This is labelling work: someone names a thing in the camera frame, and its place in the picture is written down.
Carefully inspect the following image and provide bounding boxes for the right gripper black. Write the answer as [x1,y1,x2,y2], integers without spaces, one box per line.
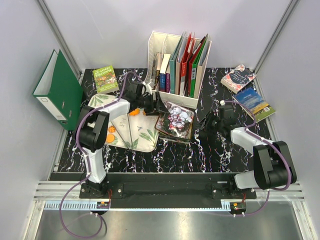
[194,110,224,136]

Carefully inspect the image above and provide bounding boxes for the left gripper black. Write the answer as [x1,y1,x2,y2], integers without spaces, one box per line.
[136,91,168,116]

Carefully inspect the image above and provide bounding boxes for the gold cookie tin base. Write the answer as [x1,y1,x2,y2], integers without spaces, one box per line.
[158,131,192,144]

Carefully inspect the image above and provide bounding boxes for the gold tin lid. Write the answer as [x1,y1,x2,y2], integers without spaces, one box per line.
[155,101,195,138]

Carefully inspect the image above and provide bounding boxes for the metal serving tongs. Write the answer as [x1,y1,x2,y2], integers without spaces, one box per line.
[111,114,132,149]

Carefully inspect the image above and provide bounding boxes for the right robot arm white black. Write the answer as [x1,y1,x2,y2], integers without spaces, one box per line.
[198,105,297,199]

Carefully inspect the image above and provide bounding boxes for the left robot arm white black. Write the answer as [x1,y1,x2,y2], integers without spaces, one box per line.
[73,82,169,198]

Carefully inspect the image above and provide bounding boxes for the orange fish shaped cookie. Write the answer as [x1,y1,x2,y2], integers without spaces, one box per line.
[129,108,140,116]

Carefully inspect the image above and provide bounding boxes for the floral patterned serving tray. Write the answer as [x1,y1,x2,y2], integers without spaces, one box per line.
[84,94,161,153]

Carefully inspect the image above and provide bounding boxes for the white desk file organizer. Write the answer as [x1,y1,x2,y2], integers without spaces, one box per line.
[144,31,212,109]

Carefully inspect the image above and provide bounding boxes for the orange cookie tray front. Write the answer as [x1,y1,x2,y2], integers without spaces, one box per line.
[108,126,116,133]

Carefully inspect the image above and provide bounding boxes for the blue landscape cover book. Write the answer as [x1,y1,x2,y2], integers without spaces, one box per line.
[232,87,276,122]

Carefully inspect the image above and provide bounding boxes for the green treehouse paperback book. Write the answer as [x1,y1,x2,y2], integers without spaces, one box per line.
[93,65,119,94]

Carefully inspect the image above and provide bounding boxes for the floral cover paperback book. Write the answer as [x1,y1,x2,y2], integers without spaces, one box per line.
[220,64,257,94]

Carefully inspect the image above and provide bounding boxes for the green lever arch binder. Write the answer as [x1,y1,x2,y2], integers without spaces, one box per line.
[32,50,83,131]

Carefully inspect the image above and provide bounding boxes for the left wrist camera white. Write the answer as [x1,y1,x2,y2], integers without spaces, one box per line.
[142,81,153,94]

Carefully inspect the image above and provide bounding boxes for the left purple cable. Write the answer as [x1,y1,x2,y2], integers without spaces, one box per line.
[58,71,148,238]

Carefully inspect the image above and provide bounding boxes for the purple cable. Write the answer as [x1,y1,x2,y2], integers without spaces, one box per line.
[207,99,293,216]
[58,71,148,238]

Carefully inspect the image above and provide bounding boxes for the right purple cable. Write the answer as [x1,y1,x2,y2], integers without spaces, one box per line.
[207,99,293,216]

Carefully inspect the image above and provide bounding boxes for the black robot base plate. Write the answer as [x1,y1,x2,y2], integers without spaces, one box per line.
[79,173,257,211]

